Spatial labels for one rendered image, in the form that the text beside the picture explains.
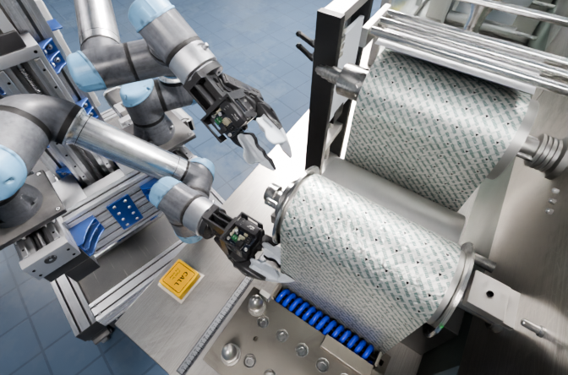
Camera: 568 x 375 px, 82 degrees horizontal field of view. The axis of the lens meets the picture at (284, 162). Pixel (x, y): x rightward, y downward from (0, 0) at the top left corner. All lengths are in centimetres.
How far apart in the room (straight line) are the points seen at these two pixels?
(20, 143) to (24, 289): 154
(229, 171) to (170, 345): 150
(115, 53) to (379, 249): 57
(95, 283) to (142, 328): 94
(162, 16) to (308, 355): 65
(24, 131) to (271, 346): 62
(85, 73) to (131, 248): 124
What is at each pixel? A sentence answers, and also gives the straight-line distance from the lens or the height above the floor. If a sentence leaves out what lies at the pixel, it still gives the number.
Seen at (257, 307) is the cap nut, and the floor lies 106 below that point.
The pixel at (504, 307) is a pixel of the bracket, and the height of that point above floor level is 129.
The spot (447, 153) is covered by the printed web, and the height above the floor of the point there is 133.
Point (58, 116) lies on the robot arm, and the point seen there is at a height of 126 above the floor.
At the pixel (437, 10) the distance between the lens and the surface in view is 136.
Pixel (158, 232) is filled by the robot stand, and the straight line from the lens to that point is 182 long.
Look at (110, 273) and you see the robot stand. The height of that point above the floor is 21.
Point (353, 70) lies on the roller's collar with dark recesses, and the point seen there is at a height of 137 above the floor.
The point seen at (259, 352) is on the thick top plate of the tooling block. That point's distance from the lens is 71.
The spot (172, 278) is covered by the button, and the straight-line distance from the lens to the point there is 90.
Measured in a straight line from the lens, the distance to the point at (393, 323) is 58.
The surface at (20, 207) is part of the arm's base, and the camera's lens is 129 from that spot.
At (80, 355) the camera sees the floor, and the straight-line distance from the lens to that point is 198.
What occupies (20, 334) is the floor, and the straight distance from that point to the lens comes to 217.
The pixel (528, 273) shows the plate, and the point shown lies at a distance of 56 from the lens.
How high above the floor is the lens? 173
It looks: 51 degrees down
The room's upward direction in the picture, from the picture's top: straight up
